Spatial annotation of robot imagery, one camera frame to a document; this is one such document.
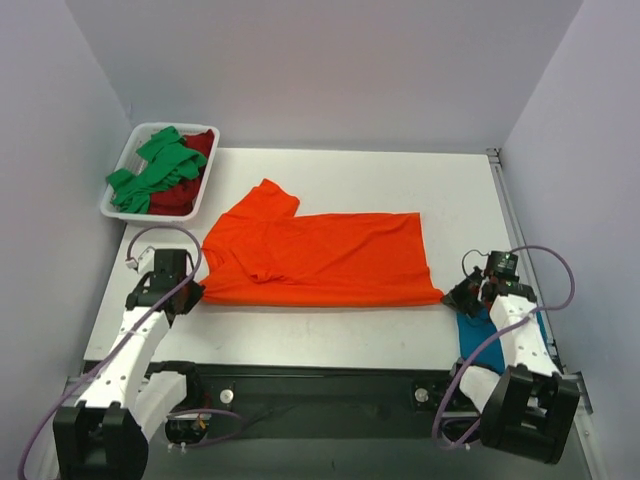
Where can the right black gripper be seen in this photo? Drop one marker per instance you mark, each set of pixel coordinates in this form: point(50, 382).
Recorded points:
point(463, 293)

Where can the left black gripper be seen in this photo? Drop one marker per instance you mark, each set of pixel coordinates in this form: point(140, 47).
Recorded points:
point(185, 297)

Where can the orange t shirt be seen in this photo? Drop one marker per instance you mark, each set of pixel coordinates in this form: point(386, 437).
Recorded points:
point(262, 253)

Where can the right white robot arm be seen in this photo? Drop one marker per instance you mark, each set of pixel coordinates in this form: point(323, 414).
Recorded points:
point(525, 405)

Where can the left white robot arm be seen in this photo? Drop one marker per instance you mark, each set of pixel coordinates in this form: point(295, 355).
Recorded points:
point(105, 433)

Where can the dark red t shirt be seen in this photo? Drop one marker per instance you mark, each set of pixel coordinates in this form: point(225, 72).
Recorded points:
point(179, 199)

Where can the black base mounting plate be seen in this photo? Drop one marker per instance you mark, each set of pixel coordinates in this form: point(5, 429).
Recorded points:
point(313, 403)

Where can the white plastic basket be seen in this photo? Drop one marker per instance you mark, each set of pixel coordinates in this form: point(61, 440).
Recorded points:
point(131, 161)

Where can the green t shirt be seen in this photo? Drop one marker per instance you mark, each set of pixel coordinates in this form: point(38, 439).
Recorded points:
point(166, 161)

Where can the aluminium frame rail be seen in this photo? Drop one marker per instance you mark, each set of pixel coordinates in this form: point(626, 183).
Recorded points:
point(466, 209)

